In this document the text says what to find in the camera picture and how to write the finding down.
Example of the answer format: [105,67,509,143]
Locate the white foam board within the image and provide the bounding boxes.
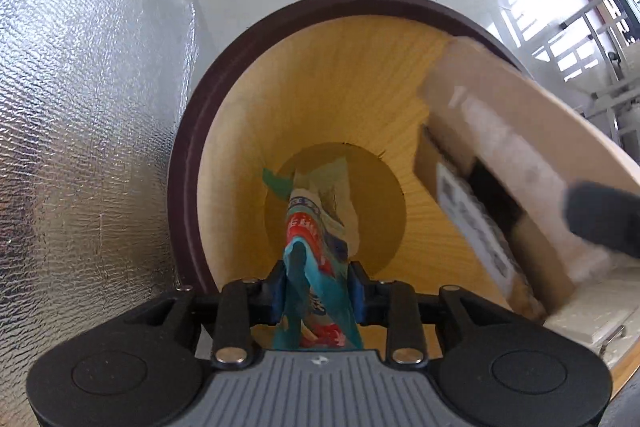
[542,257,640,358]

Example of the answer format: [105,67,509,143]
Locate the wooden trash bin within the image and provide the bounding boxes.
[167,0,640,408]

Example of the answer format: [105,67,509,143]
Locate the teal and red snack wrapper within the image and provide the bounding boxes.
[262,157,365,350]

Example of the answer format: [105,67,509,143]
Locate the brown cardboard box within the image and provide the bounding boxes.
[412,36,640,323]

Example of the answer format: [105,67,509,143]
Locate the silver foil insulation sheet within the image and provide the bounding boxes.
[0,0,202,358]

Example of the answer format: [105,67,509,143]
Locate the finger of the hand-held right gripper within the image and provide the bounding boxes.
[564,180,640,256]

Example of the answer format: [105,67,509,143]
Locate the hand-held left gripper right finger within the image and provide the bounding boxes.
[349,261,506,365]

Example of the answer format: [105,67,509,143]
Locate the white metal rack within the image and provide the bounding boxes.
[559,0,640,148]

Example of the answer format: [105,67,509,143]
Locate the white foam packing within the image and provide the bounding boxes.
[450,86,613,283]

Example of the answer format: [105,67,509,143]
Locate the dark round table top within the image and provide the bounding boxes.
[606,0,640,44]

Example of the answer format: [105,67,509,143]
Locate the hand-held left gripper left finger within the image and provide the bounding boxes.
[127,259,301,369]

